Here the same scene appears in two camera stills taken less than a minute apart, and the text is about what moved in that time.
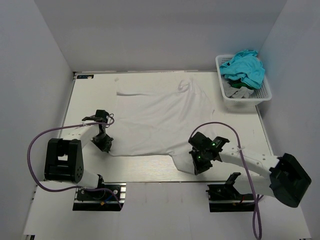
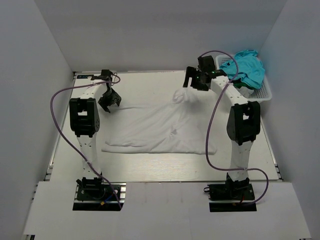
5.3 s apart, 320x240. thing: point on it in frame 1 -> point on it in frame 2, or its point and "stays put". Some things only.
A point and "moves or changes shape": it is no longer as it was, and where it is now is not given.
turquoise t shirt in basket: (245, 65) stays put
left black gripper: (105, 147) -> (116, 99)
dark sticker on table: (89, 76) stays put
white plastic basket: (261, 94) stays put
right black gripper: (199, 168) -> (192, 72)
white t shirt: (157, 116) moves or changes shape
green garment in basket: (238, 83) stays put
